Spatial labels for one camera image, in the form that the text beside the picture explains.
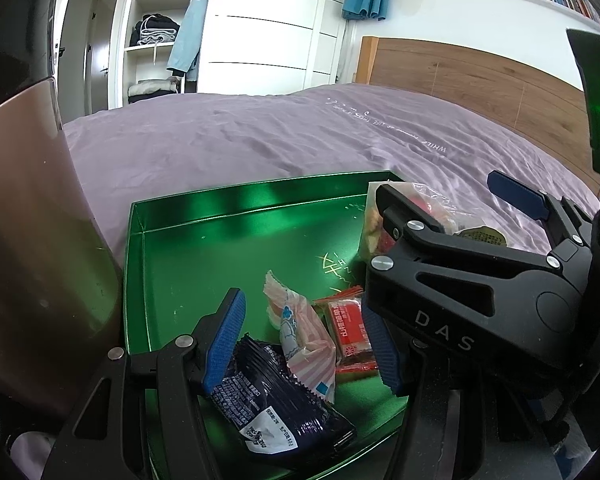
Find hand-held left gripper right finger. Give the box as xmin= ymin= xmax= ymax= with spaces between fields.
xmin=361 ymin=305 xmax=551 ymax=480

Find wooden headboard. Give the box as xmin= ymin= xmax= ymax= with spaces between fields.
xmin=352 ymin=35 xmax=600 ymax=191

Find white wardrobe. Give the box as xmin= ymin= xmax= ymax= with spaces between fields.
xmin=107 ymin=0 xmax=353 ymax=108

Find white door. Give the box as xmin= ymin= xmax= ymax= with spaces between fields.
xmin=55 ymin=0 xmax=88 ymax=123

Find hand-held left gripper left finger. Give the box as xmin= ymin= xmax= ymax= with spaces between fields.
xmin=40 ymin=287 xmax=248 ymax=480

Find small gold packet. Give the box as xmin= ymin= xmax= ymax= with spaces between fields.
xmin=455 ymin=227 xmax=508 ymax=247

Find red snack packet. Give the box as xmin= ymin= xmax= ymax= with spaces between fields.
xmin=312 ymin=285 xmax=381 ymax=378

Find dark blue snack packet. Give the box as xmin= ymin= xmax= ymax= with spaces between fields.
xmin=211 ymin=332 xmax=357 ymax=463

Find green metal tray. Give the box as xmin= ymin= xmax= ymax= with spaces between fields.
xmin=122 ymin=170 xmax=411 ymax=471

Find purple bed blanket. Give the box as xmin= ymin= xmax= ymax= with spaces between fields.
xmin=62 ymin=82 xmax=600 ymax=266

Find clear packet of colourful snacks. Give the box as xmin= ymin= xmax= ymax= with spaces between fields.
xmin=357 ymin=180 xmax=481 ymax=263

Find pink striped snack packet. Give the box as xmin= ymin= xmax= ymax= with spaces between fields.
xmin=262 ymin=270 xmax=337 ymax=405

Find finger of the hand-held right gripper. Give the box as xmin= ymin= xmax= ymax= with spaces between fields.
xmin=486 ymin=170 xmax=600 ymax=273
xmin=366 ymin=182 xmax=581 ymax=303

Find light blue hanging jacket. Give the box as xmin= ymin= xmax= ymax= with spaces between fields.
xmin=166 ymin=0 xmax=213 ymax=82

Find white folded clothes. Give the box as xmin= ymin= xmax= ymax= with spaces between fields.
xmin=128 ymin=77 xmax=181 ymax=106

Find dark and grey hoodie pile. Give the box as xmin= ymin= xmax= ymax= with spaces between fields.
xmin=130 ymin=14 xmax=181 ymax=47

